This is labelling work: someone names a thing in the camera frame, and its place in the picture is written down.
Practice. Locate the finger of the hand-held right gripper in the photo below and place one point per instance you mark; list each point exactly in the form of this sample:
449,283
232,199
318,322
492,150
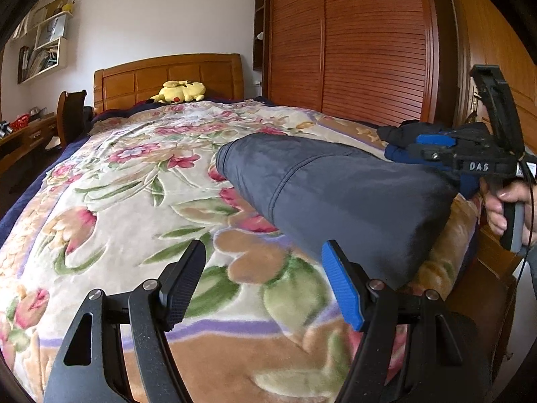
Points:
436,155
436,138

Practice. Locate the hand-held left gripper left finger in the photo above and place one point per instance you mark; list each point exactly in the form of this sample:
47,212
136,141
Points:
184,285

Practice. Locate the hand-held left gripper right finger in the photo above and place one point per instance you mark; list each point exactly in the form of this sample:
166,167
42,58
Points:
344,289

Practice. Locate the dark navy jacket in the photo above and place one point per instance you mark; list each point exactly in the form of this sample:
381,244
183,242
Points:
335,193

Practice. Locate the person's right hand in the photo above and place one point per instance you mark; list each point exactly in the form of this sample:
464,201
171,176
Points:
497,214

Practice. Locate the blue folded garment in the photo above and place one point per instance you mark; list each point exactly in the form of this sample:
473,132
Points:
398,154

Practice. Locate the floral blanket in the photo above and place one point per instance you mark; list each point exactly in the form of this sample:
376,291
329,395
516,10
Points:
126,201

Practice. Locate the wooden slatted wardrobe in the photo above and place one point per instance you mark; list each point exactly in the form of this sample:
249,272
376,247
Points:
365,42

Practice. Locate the wooden bed footboard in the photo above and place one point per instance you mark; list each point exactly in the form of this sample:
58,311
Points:
491,294

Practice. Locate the yellow plush toy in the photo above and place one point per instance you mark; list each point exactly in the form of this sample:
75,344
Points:
180,92

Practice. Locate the dark wooden chair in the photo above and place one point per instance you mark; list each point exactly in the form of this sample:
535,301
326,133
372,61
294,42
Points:
71,113

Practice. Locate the wooden desk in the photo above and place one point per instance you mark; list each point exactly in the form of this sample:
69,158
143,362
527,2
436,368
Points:
25,142

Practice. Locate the wooden bed headboard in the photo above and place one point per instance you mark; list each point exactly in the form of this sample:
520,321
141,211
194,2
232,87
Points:
188,71

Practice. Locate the red basket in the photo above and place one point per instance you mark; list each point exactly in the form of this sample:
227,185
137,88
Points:
19,124

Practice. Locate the grey desk toy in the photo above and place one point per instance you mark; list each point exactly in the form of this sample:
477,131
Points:
3,129

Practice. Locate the small yellow figure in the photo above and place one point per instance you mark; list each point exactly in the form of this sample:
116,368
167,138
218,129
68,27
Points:
67,7

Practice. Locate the white wall shelf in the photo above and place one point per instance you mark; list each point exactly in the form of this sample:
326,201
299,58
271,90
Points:
42,29

